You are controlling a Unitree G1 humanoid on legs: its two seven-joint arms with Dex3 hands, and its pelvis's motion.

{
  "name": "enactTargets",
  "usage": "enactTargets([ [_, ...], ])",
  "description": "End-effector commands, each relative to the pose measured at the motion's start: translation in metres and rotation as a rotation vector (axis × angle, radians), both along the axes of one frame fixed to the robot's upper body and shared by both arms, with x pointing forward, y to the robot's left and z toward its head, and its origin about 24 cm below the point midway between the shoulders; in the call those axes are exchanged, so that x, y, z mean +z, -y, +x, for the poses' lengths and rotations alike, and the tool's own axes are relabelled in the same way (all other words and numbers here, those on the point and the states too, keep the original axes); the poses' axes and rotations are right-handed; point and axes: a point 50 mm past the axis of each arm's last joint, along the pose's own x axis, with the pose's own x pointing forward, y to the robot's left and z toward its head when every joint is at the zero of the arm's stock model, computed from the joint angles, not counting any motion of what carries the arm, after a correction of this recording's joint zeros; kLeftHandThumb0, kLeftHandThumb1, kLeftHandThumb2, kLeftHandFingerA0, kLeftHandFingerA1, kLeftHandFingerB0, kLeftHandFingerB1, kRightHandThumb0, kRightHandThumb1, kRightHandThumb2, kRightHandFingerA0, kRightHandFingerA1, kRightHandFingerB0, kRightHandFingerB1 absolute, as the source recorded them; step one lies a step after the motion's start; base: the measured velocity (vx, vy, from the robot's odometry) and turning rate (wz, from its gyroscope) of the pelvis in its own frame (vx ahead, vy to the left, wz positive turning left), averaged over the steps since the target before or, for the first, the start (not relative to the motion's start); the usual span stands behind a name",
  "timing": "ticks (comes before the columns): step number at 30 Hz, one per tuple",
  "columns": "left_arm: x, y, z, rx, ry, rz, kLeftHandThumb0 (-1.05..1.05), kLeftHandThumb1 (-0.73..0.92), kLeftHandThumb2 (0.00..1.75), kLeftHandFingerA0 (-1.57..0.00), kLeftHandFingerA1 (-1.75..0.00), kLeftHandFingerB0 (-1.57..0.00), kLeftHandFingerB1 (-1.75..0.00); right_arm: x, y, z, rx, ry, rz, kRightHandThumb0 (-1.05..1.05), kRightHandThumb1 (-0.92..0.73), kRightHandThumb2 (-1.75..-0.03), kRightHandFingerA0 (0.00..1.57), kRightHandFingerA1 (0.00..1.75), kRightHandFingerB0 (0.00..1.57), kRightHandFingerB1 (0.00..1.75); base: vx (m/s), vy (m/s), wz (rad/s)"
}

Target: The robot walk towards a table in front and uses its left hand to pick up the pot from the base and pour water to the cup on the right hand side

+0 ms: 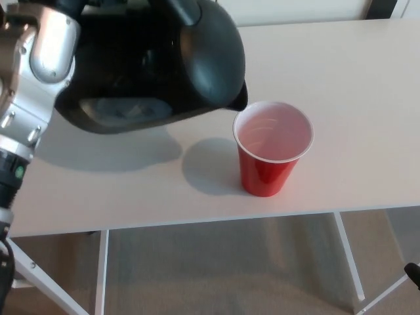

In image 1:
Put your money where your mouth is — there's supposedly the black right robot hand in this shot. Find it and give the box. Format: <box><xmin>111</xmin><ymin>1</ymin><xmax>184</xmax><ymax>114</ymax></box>
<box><xmin>403</xmin><ymin>261</ymin><xmax>420</xmax><ymax>293</ymax></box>

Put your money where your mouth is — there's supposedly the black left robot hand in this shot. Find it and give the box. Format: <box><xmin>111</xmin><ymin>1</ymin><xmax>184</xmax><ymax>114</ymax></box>
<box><xmin>54</xmin><ymin>0</ymin><xmax>165</xmax><ymax>17</ymax></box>

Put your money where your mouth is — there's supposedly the black electric kettle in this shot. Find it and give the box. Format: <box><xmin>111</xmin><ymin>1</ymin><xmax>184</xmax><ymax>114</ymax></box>
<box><xmin>54</xmin><ymin>0</ymin><xmax>249</xmax><ymax>135</ymax></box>

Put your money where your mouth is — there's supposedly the red plastic cup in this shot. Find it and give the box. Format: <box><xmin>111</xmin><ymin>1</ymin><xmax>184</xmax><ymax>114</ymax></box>
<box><xmin>232</xmin><ymin>100</ymin><xmax>315</xmax><ymax>198</ymax></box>

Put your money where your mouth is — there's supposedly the black cabinet pull tab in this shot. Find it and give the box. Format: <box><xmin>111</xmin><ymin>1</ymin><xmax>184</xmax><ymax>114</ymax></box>
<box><xmin>364</xmin><ymin>0</ymin><xmax>396</xmax><ymax>20</ymax></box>

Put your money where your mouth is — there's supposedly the white table leg frame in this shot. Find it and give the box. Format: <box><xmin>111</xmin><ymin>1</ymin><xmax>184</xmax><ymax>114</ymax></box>
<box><xmin>6</xmin><ymin>229</ymin><xmax>110</xmax><ymax>315</ymax></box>
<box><xmin>333</xmin><ymin>211</ymin><xmax>420</xmax><ymax>315</ymax></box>

